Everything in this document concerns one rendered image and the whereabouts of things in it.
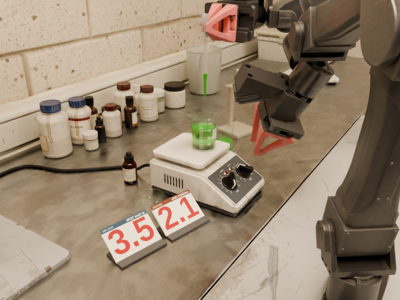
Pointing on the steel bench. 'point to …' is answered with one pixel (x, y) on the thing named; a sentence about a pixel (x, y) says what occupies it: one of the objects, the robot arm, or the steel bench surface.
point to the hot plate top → (181, 141)
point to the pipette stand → (239, 131)
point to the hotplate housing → (198, 183)
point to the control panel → (247, 183)
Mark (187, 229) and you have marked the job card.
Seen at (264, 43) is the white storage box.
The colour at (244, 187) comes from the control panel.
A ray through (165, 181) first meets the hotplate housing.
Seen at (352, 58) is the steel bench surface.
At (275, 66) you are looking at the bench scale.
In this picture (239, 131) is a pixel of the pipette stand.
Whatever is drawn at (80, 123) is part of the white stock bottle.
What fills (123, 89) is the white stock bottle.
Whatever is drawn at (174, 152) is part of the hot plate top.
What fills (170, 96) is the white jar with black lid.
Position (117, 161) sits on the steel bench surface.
